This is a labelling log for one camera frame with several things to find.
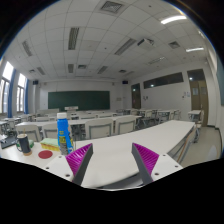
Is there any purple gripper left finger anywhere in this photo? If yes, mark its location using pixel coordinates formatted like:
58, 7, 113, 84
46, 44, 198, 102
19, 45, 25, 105
66, 143, 93, 185

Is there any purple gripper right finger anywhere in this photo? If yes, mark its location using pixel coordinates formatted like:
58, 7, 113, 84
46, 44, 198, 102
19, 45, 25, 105
132, 143, 159, 185

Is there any blue water bottle white cap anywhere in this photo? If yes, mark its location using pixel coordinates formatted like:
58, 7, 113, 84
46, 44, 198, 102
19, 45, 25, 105
57, 112, 73, 155

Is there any yellow green sponge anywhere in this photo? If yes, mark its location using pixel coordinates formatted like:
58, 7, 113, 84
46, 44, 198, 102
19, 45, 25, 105
40, 138, 59, 151

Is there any red round coaster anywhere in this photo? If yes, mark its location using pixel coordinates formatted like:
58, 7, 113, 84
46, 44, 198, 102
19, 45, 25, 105
38, 150, 53, 159

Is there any white chair right of centre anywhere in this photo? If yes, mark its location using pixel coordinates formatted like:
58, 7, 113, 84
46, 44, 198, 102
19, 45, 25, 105
115, 115, 136, 135

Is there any white chair behind bottle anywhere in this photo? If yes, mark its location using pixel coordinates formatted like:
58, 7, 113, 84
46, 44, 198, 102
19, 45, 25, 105
42, 123, 58, 139

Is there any dark mug with cork base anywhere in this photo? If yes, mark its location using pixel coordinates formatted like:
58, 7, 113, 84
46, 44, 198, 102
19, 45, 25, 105
16, 134, 32, 156

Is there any green chalkboard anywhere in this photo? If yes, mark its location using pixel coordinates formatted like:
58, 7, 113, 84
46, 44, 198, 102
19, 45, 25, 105
48, 91, 110, 111

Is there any white chair left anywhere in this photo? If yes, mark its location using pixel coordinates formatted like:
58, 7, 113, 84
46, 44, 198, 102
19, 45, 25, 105
16, 125, 41, 142

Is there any black object on desk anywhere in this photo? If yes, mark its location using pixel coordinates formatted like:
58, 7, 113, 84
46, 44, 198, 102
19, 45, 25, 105
0, 136, 16, 149

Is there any wooden door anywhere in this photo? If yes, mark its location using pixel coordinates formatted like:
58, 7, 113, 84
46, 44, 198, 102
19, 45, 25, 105
190, 80, 208, 126

